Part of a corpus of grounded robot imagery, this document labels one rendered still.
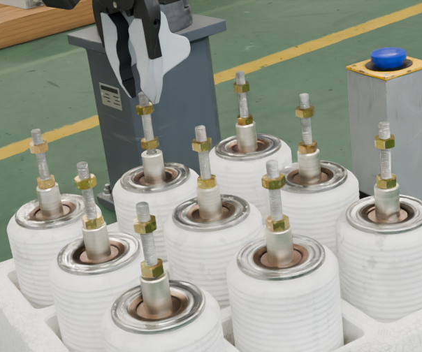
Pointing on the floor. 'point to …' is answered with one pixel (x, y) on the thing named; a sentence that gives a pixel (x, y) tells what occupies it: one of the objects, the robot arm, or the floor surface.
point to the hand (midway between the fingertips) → (135, 90)
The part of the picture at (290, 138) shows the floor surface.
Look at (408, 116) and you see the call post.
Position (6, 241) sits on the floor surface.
